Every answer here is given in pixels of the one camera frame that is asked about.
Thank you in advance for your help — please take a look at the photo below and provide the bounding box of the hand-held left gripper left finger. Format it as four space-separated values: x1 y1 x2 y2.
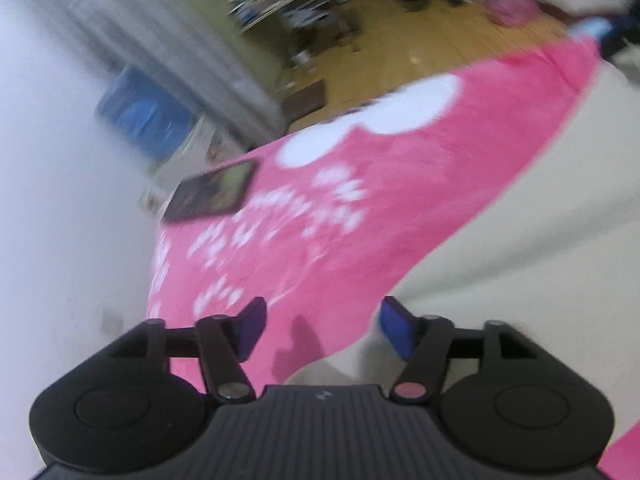
107 296 267 403

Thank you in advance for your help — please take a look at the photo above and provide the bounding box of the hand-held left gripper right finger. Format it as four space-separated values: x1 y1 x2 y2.
381 296 538 404

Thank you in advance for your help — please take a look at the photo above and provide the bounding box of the white water dispenser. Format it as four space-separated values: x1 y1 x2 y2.
140 115 251 211

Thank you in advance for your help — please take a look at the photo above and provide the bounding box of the brown doormat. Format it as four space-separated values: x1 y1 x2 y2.
282 82 328 118

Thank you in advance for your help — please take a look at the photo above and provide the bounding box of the blue plastic stool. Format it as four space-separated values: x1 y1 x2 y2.
570 17 613 41

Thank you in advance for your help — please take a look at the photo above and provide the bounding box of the cream jacket with black trim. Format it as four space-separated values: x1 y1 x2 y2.
280 60 640 466

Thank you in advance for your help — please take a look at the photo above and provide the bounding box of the pink printed blanket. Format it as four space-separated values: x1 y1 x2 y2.
145 37 640 480

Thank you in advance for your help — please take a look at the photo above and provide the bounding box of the grey curtain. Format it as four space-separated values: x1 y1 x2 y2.
15 0 291 136

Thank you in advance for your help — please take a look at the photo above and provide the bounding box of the pink plastic bag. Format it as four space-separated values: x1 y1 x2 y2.
487 0 543 26

